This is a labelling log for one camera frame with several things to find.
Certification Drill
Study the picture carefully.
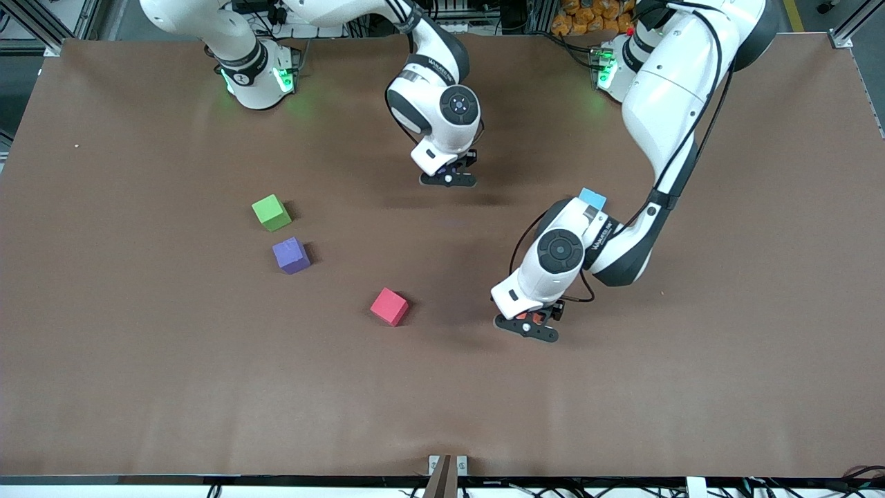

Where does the crimson foam cube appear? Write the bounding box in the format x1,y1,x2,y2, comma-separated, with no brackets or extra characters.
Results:
369,287,410,327

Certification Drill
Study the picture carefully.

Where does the paper table cover sheet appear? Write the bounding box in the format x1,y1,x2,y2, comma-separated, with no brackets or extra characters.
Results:
0,33,885,479

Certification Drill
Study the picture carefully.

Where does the orange lumpy objects pile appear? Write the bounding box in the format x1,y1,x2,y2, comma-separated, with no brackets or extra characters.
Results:
551,0,640,37

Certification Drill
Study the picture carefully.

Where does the green foam cube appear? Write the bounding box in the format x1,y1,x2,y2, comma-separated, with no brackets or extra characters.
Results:
251,194,293,232

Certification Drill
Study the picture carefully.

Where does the white power strip with plugs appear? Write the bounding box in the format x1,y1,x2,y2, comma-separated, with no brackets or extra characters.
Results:
235,0,346,39

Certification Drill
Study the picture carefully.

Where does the aluminium frame post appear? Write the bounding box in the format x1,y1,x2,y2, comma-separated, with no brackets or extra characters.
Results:
523,0,556,34

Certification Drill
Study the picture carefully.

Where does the white metal bracket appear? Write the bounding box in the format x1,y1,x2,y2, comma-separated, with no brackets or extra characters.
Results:
427,454,469,478

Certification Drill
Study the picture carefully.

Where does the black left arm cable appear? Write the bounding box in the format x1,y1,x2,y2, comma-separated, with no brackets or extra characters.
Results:
510,3,735,305

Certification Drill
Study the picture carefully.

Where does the black cable bundle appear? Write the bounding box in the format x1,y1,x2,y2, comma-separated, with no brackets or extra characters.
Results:
740,465,885,498

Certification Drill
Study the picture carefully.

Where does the aluminium frame profile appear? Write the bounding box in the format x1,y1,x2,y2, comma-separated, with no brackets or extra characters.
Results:
0,0,104,57
830,0,885,49

